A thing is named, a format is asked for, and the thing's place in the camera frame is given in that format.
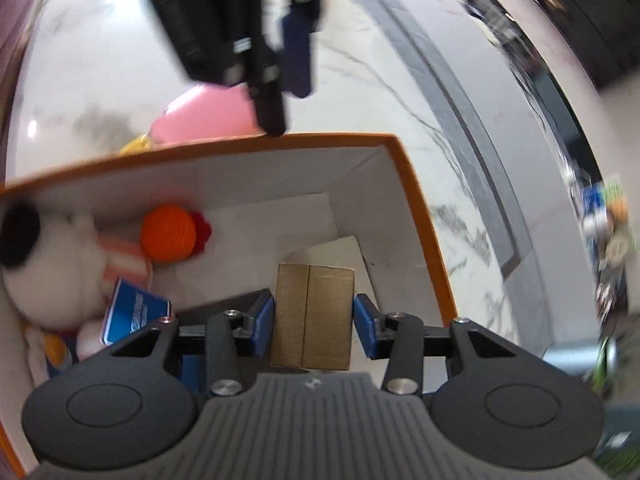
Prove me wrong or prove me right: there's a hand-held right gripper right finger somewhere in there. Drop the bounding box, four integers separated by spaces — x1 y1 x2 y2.
352 292 522 395

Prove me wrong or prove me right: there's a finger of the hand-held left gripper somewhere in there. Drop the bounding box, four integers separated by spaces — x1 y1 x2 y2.
246 0 290 137
280 0 337 100

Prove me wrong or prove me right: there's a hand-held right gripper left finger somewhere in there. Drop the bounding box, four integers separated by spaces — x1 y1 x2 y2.
112 290 277 397

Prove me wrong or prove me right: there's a small brown cardboard box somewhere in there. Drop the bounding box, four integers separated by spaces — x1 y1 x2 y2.
270 262 356 372

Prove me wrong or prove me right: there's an orange cardboard box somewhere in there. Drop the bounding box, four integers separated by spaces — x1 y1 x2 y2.
0 132 458 480

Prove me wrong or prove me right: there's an orange crochet ball toy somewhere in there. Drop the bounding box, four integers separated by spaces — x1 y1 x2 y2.
140 203 213 263

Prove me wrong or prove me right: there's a pink box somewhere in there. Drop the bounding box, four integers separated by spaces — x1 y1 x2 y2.
150 82 268 147

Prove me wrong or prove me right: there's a yellow object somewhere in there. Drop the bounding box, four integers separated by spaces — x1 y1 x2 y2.
117 134 153 157

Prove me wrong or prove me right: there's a grey trash bin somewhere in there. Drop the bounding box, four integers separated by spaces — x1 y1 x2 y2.
542 335 632 411

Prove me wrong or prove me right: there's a white and pink plush toy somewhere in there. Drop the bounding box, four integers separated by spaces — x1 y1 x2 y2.
0 200 153 386

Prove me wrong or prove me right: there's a white marble tv cabinet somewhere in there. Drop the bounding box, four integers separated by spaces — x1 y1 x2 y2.
400 0 616 356

